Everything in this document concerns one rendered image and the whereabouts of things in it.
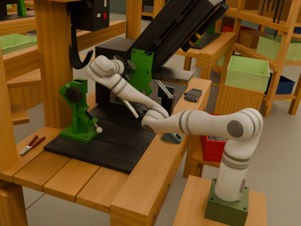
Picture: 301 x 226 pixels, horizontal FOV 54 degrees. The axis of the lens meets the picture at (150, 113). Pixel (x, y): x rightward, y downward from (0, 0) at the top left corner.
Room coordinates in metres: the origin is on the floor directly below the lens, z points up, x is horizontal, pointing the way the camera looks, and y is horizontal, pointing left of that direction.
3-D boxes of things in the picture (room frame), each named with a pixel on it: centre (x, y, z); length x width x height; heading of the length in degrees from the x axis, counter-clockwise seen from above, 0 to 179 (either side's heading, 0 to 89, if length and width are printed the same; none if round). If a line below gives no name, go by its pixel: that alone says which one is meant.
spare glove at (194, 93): (1.81, -0.27, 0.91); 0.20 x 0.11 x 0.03; 161
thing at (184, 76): (1.60, -0.02, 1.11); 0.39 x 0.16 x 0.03; 73
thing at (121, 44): (1.69, 0.20, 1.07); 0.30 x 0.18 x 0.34; 163
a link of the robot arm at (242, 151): (0.84, -0.30, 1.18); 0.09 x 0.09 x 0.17; 45
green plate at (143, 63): (1.46, 0.06, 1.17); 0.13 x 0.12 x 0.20; 163
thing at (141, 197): (1.47, -0.17, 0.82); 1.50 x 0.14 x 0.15; 163
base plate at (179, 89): (1.55, 0.10, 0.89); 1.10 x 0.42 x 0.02; 163
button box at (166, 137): (1.28, -0.13, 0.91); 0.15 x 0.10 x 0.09; 163
